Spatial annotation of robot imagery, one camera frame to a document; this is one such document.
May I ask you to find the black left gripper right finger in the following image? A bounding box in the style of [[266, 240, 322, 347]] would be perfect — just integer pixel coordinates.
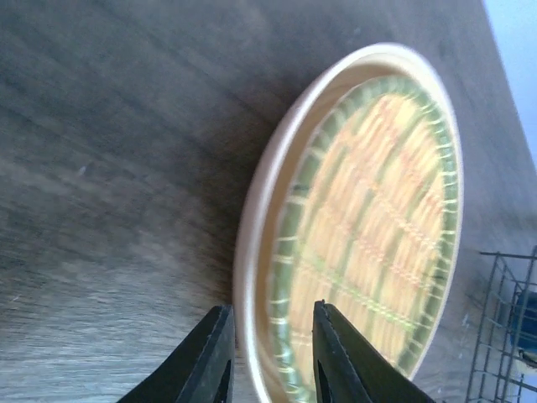
[[312, 301, 433, 403]]

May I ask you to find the blue ceramic mug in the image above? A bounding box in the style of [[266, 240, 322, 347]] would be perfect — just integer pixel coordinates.
[[510, 291, 536, 353]]

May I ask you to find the grey wire dish rack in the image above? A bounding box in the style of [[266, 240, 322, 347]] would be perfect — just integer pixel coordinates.
[[465, 250, 536, 402]]

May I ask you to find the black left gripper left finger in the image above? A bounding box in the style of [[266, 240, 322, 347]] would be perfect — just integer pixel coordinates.
[[120, 305, 235, 403]]

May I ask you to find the yellow bamboo-pattern plate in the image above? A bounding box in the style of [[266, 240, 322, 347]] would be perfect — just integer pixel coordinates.
[[232, 43, 464, 402]]

